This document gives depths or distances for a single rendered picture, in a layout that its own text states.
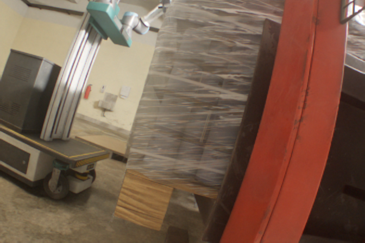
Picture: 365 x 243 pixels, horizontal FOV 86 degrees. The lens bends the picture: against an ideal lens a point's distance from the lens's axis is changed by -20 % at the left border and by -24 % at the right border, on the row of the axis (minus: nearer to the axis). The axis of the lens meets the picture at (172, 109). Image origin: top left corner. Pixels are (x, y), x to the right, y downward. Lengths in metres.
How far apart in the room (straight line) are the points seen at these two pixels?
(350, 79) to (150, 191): 0.46
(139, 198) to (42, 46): 10.26
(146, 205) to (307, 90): 0.36
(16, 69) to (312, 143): 1.72
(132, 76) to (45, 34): 4.37
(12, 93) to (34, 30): 9.50
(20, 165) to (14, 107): 0.39
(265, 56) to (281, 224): 0.32
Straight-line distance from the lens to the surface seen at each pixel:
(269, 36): 0.52
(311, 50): 0.32
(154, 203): 0.49
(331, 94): 0.32
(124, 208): 0.51
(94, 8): 1.56
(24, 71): 1.73
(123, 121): 8.61
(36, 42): 10.89
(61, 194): 1.57
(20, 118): 1.69
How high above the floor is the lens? 0.66
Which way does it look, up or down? 4 degrees up
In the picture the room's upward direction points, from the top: 17 degrees clockwise
